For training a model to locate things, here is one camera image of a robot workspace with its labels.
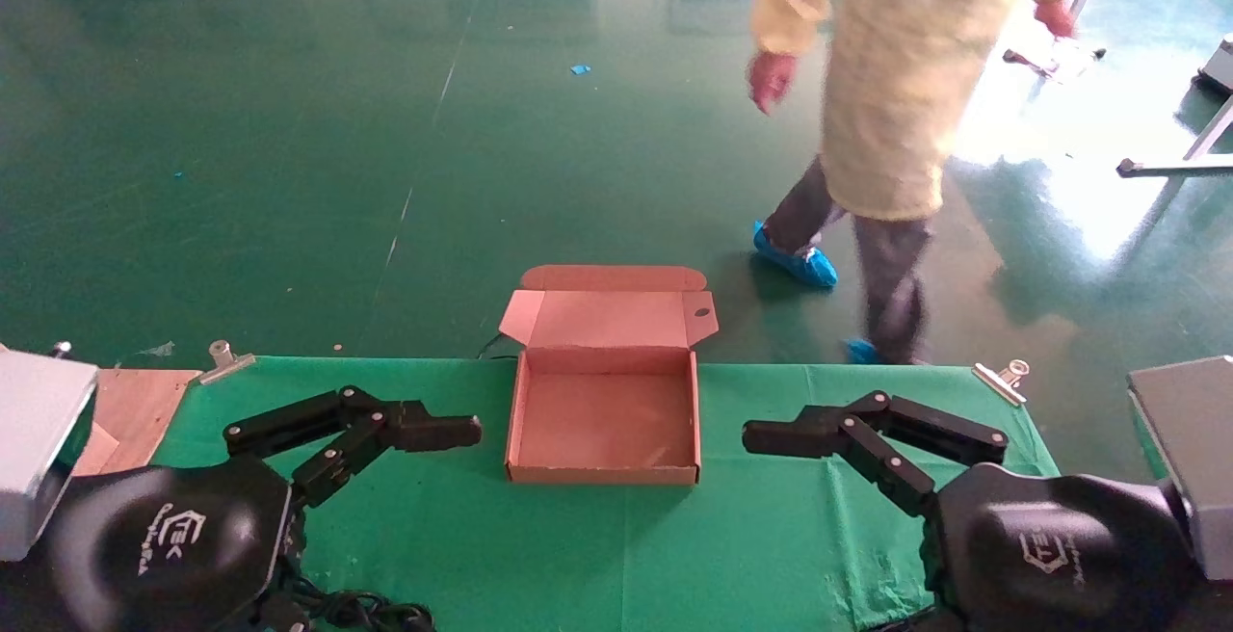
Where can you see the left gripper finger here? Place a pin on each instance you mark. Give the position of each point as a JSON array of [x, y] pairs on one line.
[[433, 428]]

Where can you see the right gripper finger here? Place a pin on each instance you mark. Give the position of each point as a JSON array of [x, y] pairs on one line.
[[790, 434]]

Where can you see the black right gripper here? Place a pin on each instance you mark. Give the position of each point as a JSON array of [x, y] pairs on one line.
[[1060, 555]]

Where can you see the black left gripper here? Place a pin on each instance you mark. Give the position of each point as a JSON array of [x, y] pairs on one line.
[[164, 545]]

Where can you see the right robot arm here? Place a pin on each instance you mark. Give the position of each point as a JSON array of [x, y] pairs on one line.
[[1190, 459]]

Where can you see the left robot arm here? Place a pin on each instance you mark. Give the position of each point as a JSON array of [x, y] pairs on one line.
[[39, 449]]

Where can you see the open brown cardboard box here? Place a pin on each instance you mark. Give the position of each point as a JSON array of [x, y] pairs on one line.
[[607, 415]]

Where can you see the red gloved right hand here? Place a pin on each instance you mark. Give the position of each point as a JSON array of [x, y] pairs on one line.
[[771, 78]]

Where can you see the red gloved left hand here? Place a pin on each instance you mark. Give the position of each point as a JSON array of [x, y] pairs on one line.
[[1057, 17]]

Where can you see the blue shoe cover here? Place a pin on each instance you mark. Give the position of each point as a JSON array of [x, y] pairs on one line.
[[795, 261], [862, 353]]

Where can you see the silver metal cloth clip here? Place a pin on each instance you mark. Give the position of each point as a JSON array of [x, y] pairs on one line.
[[61, 350], [226, 362], [1002, 381]]

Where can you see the green table cloth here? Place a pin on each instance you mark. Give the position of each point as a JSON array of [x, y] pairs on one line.
[[578, 555]]

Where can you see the wooden board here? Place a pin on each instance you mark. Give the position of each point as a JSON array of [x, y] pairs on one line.
[[144, 410]]

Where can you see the flat cardboard sheet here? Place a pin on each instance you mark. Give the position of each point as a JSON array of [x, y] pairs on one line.
[[96, 449]]

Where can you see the person in yellow coat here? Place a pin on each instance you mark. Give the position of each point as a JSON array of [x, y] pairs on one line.
[[896, 83]]

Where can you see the grey machine base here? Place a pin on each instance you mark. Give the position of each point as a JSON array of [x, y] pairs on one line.
[[1219, 68]]

